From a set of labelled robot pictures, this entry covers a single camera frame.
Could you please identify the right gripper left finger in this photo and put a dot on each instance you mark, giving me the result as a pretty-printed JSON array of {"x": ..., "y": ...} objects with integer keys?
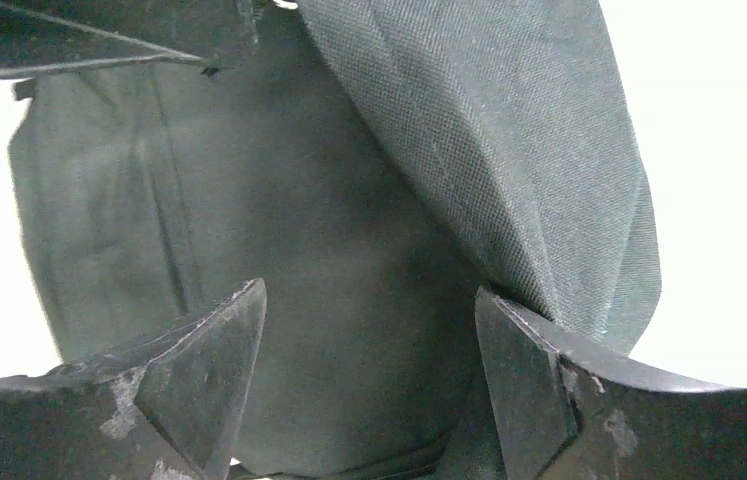
[{"x": 156, "y": 407}]

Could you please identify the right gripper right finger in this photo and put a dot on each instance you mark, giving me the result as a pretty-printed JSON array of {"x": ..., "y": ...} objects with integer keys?
[{"x": 568, "y": 408}]

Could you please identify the black student backpack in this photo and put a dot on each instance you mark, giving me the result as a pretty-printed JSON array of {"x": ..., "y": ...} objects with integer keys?
[{"x": 372, "y": 162}]

